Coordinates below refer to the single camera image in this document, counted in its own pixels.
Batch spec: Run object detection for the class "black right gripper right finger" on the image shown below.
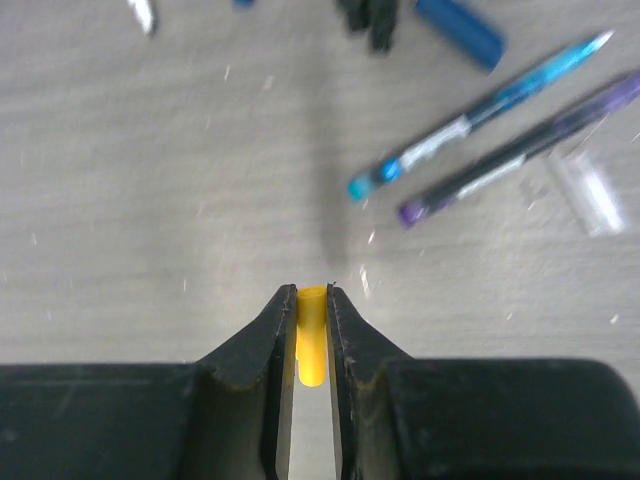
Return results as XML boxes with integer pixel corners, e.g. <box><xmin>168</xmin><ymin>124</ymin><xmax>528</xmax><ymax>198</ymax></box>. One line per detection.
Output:
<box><xmin>327</xmin><ymin>285</ymin><xmax>410</xmax><ymax>479</ymax></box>

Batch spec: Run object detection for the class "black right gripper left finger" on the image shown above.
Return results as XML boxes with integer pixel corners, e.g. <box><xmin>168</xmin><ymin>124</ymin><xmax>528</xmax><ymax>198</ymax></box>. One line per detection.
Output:
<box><xmin>177</xmin><ymin>285</ymin><xmax>297</xmax><ymax>479</ymax></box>

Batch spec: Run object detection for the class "yellow pen cap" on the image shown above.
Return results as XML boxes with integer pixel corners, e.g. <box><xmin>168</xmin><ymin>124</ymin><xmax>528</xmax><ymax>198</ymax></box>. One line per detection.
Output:
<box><xmin>295</xmin><ymin>286</ymin><xmax>327</xmax><ymax>388</ymax></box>

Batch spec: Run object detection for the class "white pen blue end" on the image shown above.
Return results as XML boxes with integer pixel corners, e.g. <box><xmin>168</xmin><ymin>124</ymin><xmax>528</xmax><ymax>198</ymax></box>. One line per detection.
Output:
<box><xmin>233</xmin><ymin>0</ymin><xmax>255</xmax><ymax>8</ymax></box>

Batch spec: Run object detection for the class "cyan gel pen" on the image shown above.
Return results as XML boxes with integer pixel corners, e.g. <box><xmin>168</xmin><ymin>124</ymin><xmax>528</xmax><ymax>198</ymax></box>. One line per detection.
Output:
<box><xmin>346</xmin><ymin>30</ymin><xmax>614</xmax><ymax>202</ymax></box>

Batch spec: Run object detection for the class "clear pen cap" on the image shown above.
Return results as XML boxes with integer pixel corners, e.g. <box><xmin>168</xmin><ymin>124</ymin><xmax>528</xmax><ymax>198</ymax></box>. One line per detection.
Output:
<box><xmin>546</xmin><ymin>148</ymin><xmax>629</xmax><ymax>238</ymax></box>

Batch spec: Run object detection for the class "black pen cap white end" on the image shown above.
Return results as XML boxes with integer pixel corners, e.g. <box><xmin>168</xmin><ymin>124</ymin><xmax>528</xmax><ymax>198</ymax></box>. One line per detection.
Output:
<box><xmin>337</xmin><ymin>0</ymin><xmax>369</xmax><ymax>32</ymax></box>

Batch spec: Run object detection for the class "dark blue pen cap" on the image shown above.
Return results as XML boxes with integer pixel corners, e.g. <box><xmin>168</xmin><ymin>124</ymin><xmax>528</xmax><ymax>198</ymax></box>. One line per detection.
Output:
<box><xmin>414</xmin><ymin>0</ymin><xmax>505</xmax><ymax>71</ymax></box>

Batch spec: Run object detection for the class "purple gel pen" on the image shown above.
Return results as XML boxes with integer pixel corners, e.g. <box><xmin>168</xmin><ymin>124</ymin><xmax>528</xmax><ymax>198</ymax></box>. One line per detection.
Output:
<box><xmin>397</xmin><ymin>70</ymin><xmax>639</xmax><ymax>228</ymax></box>

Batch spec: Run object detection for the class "white pen black tip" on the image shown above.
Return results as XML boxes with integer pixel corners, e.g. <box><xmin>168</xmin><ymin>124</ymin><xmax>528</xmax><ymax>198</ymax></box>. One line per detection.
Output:
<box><xmin>127</xmin><ymin>0</ymin><xmax>157</xmax><ymax>36</ymax></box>

